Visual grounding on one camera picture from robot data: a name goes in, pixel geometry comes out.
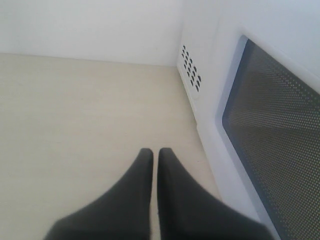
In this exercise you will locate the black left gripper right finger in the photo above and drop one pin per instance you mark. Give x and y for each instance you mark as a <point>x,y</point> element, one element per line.
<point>187,211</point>

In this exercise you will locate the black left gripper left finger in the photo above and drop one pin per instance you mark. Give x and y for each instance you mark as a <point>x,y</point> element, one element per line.
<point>122,213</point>

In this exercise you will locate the white microwave door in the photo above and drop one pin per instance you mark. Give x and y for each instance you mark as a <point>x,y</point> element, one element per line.
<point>261,124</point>

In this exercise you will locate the white Midea microwave oven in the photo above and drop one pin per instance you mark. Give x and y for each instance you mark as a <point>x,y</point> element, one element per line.
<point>195,75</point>

